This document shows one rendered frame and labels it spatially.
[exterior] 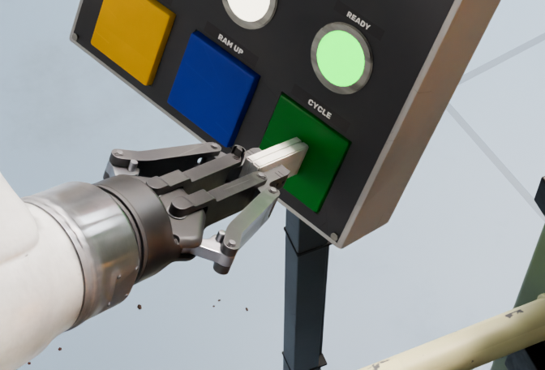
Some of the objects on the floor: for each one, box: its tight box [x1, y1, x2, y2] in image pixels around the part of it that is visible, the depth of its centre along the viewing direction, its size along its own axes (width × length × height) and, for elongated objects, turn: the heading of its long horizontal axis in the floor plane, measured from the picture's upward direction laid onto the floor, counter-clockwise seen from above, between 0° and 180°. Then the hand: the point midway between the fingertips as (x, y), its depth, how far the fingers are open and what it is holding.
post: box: [283, 209, 328, 370], centre depth 146 cm, size 4×4×108 cm
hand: (272, 165), depth 95 cm, fingers closed
